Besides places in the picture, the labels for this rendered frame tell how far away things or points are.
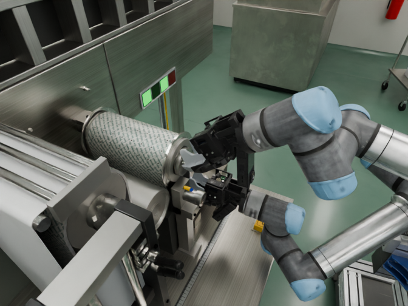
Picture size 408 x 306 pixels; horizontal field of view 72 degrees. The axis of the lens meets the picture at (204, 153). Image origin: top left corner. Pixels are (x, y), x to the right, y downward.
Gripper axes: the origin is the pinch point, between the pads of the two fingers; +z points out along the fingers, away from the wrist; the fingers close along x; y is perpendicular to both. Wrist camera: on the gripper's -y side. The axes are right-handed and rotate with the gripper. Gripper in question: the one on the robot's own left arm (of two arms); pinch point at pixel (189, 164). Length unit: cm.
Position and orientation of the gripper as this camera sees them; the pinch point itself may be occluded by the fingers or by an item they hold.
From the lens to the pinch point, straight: 67.9
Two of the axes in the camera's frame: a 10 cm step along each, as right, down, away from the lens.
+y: -5.7, -7.7, -3.0
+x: -4.5, 6.0, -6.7
